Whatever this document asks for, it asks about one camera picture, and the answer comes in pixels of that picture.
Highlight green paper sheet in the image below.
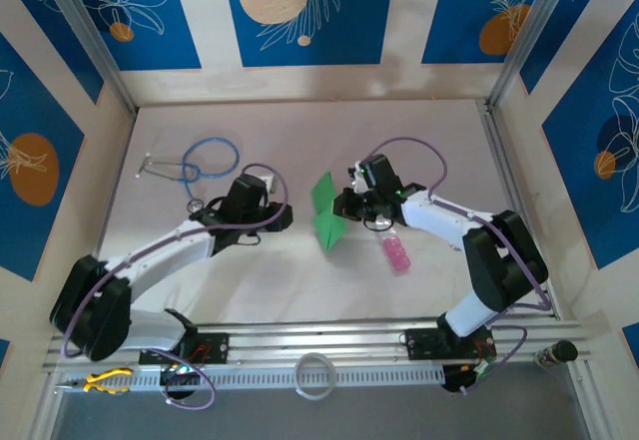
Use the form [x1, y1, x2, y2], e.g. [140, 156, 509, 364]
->
[310, 171, 349, 252]

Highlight blue stethoscope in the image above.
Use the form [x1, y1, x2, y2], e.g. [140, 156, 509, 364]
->
[133, 136, 242, 215]

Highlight white tape roll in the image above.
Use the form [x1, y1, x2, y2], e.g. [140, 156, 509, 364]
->
[293, 352, 333, 401]

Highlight dark capped bottle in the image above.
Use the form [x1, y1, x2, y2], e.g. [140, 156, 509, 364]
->
[533, 339, 579, 369]

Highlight aluminium table side rail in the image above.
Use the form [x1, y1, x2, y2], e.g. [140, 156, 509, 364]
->
[476, 99, 563, 319]
[72, 110, 139, 331]

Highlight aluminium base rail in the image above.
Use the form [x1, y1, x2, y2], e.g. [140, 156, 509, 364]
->
[42, 317, 595, 374]

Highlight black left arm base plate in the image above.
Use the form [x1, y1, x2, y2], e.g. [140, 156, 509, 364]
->
[138, 332, 231, 365]

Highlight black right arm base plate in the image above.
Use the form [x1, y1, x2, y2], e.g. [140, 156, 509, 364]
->
[404, 327, 496, 361]

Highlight grey slotted cable duct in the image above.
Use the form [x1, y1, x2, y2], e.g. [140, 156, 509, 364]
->
[54, 363, 446, 395]

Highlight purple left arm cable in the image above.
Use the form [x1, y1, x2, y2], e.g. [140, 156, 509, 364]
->
[59, 163, 292, 410]

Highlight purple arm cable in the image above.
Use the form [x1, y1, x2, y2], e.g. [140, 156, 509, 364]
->
[59, 163, 292, 410]
[366, 136, 553, 396]

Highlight aluminium frame post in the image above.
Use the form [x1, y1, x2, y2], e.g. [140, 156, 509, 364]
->
[488, 0, 573, 108]
[37, 0, 137, 115]

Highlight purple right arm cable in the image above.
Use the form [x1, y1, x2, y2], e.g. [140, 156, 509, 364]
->
[366, 136, 553, 396]

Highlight yellow handled pliers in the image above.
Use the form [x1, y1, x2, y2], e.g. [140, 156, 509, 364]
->
[54, 367, 135, 396]

